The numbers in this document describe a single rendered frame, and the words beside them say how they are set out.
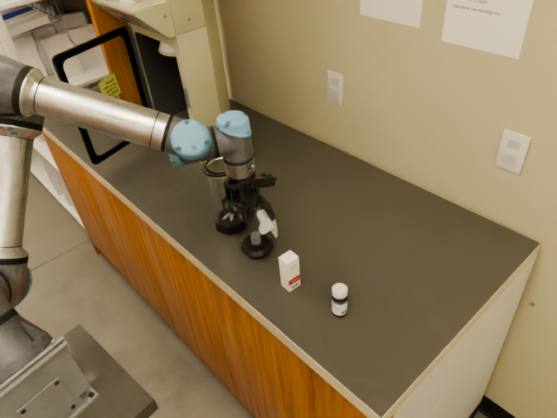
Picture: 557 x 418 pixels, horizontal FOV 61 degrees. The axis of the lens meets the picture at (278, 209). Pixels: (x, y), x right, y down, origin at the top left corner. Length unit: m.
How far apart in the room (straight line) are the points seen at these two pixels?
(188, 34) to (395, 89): 0.66
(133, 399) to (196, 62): 1.01
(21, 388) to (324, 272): 0.74
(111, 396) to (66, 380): 0.12
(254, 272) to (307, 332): 0.24
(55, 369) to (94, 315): 1.61
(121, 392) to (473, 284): 0.89
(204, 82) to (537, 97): 0.98
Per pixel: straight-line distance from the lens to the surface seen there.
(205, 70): 1.63
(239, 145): 1.08
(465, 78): 1.40
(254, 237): 1.30
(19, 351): 1.02
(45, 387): 1.06
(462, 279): 1.31
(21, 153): 1.15
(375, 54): 1.54
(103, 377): 1.20
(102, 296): 2.73
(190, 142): 0.92
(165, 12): 1.51
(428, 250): 1.37
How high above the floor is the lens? 1.88
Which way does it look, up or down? 39 degrees down
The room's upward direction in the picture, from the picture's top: 6 degrees counter-clockwise
